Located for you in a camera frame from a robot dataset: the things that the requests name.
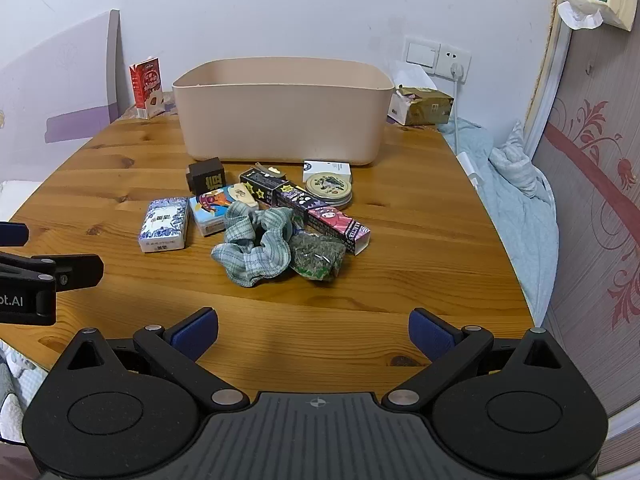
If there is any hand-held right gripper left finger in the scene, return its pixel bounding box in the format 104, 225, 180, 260
57, 307, 251, 411

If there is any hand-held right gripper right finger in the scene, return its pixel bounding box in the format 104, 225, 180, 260
381, 307, 576, 411

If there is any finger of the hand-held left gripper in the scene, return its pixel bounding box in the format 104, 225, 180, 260
0, 222, 29, 248
0, 254, 105, 293

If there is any blue white tissue pack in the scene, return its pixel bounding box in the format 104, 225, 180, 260
137, 197, 192, 254

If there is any cartoon print card box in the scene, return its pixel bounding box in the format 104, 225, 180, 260
189, 183, 261, 237

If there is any green mesh bag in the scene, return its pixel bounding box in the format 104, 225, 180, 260
289, 230, 347, 283

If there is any pink black long box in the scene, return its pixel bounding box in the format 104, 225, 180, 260
272, 183, 372, 257

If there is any dark brown cube box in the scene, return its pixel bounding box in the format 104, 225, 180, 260
186, 157, 228, 195

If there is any round green tin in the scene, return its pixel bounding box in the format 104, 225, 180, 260
305, 171, 354, 208

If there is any small white box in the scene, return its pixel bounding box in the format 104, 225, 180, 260
302, 159, 352, 184

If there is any beige plastic storage bin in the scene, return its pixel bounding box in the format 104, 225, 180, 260
172, 58, 395, 167

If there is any white bedding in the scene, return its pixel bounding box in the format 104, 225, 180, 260
0, 180, 40, 224

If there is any grey printed cloth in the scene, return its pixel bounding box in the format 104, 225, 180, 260
0, 340, 38, 443

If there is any light blue blanket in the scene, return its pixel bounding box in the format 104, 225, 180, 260
440, 116, 558, 328

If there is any white charger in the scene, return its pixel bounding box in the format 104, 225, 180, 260
461, 151, 485, 187

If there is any red milk carton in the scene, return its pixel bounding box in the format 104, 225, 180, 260
129, 56, 167, 120

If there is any gold white tissue box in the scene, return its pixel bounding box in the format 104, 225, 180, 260
389, 86, 455, 127

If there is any floral print headboard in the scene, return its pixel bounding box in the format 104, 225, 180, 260
520, 0, 640, 461

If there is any white plug with cable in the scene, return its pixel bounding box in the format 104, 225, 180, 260
448, 61, 468, 153

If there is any white wall socket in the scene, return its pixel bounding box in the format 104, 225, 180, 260
436, 45, 472, 84

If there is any white wall switch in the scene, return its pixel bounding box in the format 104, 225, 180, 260
404, 37, 441, 72

